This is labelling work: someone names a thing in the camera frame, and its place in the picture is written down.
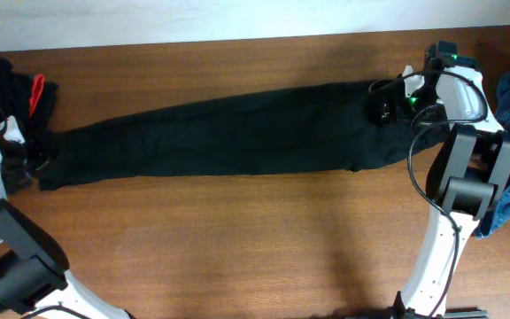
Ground black clothes stack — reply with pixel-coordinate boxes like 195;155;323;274
0;58;58;158

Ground black trousers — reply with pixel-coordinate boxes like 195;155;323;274
38;82;447;191

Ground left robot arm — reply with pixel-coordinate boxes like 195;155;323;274
0;109;132;319

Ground right black cable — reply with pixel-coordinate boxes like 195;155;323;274
367;68;490;319

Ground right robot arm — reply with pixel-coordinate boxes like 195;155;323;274
366;41;510;318

